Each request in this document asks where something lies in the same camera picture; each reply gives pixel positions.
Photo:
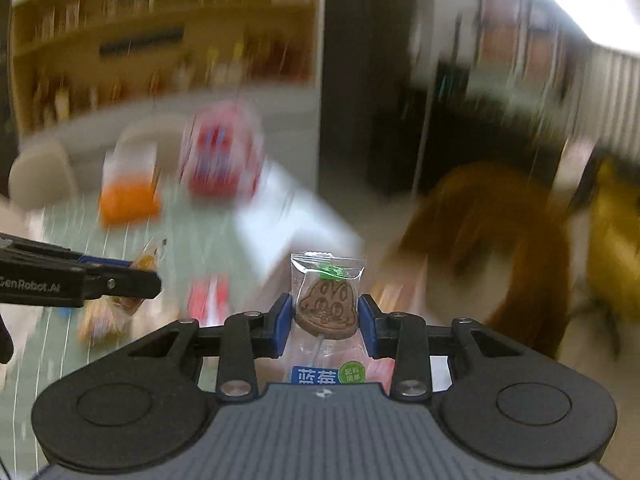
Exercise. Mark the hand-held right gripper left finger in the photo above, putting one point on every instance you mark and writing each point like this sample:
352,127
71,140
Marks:
281,327

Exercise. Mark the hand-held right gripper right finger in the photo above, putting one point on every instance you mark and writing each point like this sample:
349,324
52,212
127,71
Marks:
369,327

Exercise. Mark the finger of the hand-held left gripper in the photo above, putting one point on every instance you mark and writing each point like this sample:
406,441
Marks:
125,284
60,255

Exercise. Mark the round bread packet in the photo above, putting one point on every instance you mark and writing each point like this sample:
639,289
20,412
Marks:
107,320

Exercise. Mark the chocolate lollipop packet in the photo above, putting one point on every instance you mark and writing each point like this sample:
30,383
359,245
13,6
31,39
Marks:
325,305

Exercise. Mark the red cartoon snack packet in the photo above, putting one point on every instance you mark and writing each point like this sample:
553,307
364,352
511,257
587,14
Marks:
200,300

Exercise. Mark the green checked tablecloth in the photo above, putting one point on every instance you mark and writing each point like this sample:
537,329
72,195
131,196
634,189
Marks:
60,240

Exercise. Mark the orange tissue box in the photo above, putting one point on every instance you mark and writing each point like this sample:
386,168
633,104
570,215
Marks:
130,205

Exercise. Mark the white chair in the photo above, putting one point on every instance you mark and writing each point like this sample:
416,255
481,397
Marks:
40,175
145,132

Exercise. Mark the white tissue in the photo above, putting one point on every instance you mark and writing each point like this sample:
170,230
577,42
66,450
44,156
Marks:
130,162

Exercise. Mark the rabbit-shaped white red bag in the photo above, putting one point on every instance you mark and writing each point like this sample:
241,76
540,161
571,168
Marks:
220,160

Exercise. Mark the brown furry blanket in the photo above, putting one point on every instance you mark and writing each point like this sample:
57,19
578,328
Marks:
500,240

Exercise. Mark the black tank cabinet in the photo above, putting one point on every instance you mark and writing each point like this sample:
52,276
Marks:
475,125

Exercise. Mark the yellow lounge chair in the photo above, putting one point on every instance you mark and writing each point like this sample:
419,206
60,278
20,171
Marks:
615,240

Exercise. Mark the grey curtain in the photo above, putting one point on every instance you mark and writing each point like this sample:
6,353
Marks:
615,100

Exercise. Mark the wooden wall shelf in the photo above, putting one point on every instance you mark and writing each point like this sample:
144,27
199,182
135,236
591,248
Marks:
150,20

